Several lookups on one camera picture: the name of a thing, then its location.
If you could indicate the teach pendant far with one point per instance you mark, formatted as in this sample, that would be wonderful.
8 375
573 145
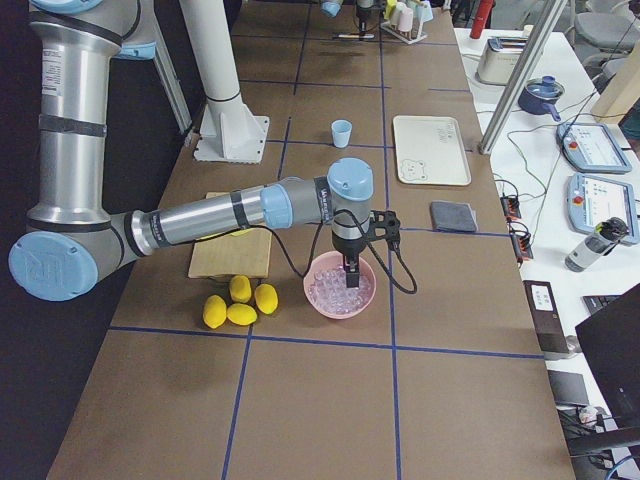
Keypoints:
591 148

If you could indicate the yellow cup on rack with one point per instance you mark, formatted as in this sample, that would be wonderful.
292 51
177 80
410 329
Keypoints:
389 8

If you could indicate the yellow lemon bottom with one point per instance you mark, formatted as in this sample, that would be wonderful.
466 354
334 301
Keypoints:
242 314

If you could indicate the teach pendant near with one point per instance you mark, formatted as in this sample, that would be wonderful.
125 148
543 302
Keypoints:
592 199

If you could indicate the yellow lemon top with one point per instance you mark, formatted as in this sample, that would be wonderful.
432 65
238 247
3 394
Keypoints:
240 289

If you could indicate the steel muddler black tip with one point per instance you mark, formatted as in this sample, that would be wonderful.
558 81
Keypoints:
354 36

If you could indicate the black box with label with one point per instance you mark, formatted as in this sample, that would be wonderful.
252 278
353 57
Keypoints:
546 319

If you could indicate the yellow lemon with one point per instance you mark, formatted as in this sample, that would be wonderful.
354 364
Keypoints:
266 298
214 311
240 289
242 314

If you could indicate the blue pot with lid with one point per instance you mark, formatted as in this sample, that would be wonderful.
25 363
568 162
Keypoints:
540 95

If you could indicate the teach pendant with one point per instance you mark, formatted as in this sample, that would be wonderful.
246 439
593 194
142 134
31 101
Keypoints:
591 148
592 199

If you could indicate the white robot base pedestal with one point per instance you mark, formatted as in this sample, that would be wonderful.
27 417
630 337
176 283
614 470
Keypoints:
229 131

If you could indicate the aluminium frame post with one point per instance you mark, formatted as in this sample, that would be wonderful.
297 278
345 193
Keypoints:
536 41

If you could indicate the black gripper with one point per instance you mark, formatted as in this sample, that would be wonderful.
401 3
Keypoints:
349 247
363 12

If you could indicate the pile of clear ice cubes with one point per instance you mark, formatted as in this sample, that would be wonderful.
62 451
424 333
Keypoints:
328 291

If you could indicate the pink bowl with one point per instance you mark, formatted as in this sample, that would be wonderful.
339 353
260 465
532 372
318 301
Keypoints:
331 259

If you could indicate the white bear tray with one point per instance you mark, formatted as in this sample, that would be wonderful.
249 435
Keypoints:
430 151

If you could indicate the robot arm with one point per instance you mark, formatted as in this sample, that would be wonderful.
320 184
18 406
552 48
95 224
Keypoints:
96 139
331 8

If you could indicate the grey folded cloth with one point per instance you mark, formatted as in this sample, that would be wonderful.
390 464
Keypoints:
453 217

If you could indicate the light blue cup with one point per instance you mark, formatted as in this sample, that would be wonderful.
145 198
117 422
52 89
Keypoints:
341 130

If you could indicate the yellow lemon left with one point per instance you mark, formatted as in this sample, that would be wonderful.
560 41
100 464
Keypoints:
214 311

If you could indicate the black laptop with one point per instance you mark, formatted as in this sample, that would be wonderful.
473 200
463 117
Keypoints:
609 339

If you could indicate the yellow lemon right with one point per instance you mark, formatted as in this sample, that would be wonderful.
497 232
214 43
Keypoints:
266 298

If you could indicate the clear water bottle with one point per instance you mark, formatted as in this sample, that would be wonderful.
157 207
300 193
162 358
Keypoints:
605 237

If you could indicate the pink cup on rack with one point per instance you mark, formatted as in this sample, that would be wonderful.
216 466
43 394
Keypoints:
402 18

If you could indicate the wooden cutting board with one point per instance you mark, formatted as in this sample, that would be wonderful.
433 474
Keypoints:
228 256

